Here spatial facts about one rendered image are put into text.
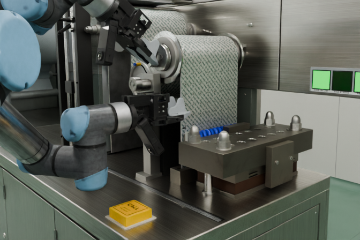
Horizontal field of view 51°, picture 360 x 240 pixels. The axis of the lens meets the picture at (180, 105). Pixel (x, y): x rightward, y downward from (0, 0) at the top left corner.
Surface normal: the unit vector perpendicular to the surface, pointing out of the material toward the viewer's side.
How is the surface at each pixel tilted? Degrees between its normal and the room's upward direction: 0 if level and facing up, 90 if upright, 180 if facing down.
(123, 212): 0
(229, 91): 90
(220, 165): 90
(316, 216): 90
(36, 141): 94
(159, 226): 0
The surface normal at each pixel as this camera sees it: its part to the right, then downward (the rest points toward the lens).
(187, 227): 0.00, -0.99
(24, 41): 0.98, -0.07
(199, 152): -0.76, 0.11
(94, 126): 0.65, 0.12
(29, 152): 0.55, 0.61
